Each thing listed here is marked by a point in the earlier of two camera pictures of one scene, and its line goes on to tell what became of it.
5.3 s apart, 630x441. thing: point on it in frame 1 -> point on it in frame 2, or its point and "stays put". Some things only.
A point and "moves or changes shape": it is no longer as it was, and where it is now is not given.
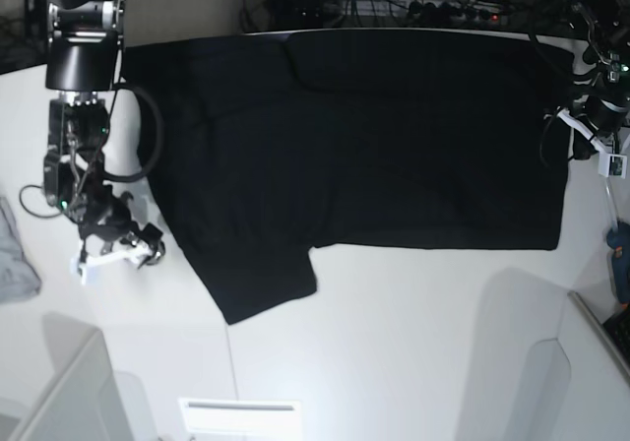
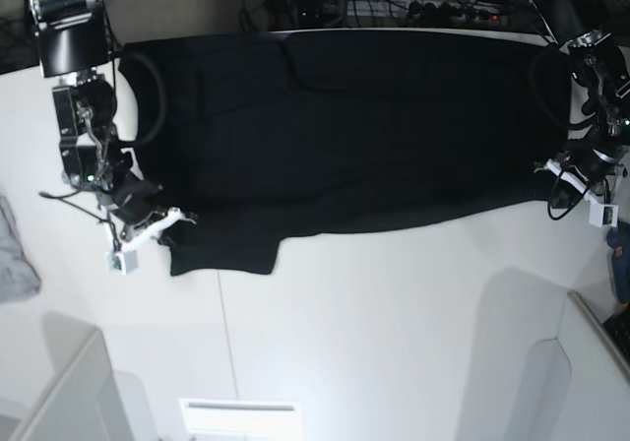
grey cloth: (18, 280) stays put
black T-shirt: (270, 147) moves or changes shape
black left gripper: (108, 216) -> (133, 200)
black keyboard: (618, 328) stays put
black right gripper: (606, 117) -> (595, 159)
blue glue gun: (618, 241) stays put
